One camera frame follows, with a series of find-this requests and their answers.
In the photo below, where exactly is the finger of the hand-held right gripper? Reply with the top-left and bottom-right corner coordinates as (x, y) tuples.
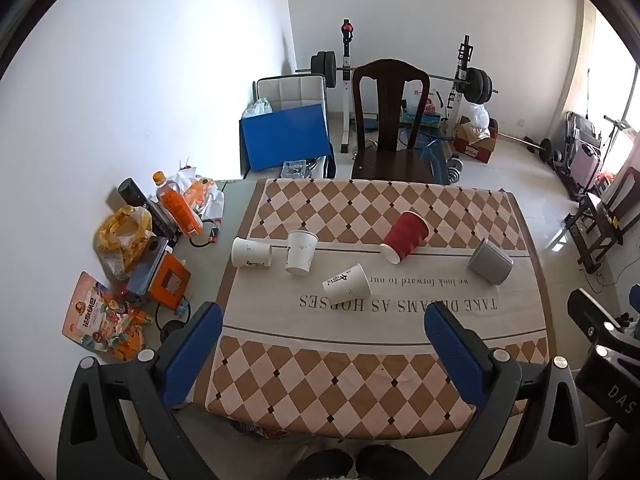
(567, 288), (632, 348)

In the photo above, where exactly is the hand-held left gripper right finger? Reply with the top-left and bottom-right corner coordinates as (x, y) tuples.
(423, 302), (589, 480)

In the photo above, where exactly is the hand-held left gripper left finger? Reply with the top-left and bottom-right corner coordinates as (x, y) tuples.
(57, 302), (224, 480)

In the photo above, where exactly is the grey cup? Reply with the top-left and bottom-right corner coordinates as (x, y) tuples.
(467, 238), (515, 286)

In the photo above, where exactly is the white paper cup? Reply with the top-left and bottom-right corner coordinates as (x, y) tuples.
(285, 230), (319, 277)
(231, 236), (274, 270)
(322, 263), (372, 305)

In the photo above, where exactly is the red ribbed paper cup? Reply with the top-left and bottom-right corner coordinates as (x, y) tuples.
(379, 210), (431, 265)

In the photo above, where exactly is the orange box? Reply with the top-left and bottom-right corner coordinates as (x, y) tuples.
(149, 252), (192, 309)

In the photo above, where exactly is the checkered printed tablecloth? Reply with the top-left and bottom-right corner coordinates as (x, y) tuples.
(204, 178), (552, 441)

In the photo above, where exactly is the colourful snack packet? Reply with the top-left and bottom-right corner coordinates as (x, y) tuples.
(62, 271), (152, 362)

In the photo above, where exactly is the yellow plastic bag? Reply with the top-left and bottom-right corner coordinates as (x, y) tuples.
(96, 205), (153, 281)

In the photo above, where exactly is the orange drink bottle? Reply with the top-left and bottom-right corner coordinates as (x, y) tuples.
(152, 170), (204, 238)

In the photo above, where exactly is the white tissue paper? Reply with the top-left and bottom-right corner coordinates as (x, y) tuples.
(199, 187), (227, 222)

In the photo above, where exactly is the pink suitcase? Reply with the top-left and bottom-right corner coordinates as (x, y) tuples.
(569, 141), (602, 187)

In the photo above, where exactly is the orange snack bag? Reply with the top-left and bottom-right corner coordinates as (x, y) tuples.
(182, 177), (219, 212)

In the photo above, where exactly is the black cylinder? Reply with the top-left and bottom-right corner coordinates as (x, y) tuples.
(118, 177), (151, 209)

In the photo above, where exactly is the small barbell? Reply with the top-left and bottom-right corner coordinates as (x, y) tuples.
(499, 132), (555, 164)

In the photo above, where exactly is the cardboard box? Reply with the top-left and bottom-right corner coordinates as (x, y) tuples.
(452, 116), (501, 164)

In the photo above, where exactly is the white plastic bag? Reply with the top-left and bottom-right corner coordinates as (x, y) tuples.
(467, 102), (492, 137)

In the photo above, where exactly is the blue board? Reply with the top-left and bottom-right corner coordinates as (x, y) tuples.
(239, 104), (334, 174)

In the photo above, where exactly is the dark wooden chair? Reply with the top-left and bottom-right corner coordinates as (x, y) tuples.
(350, 58), (447, 184)

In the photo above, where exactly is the barbell with black plates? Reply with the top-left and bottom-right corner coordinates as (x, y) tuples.
(294, 50), (499, 104)

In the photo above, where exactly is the white red-print shopping bag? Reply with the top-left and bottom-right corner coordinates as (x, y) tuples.
(401, 79), (442, 117)

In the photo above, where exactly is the white squat rack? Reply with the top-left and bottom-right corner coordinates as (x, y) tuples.
(334, 18), (475, 154)

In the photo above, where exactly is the white padded chair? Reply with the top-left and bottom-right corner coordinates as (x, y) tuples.
(251, 73), (329, 112)

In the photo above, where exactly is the black cable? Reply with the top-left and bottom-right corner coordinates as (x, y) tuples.
(154, 230), (213, 343)

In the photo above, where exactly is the blue hose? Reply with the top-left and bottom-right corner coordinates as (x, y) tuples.
(398, 127), (452, 184)

